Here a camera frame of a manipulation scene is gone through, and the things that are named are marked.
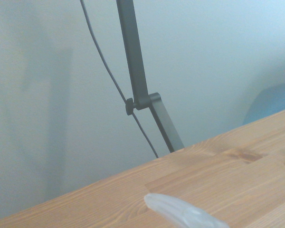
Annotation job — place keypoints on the clear sanitizer spray bottle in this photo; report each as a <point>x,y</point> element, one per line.
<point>180,211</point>

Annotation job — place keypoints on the black camera stand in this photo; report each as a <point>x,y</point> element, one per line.
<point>135,61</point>

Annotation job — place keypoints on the blue chair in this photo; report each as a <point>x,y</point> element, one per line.
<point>273,102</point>

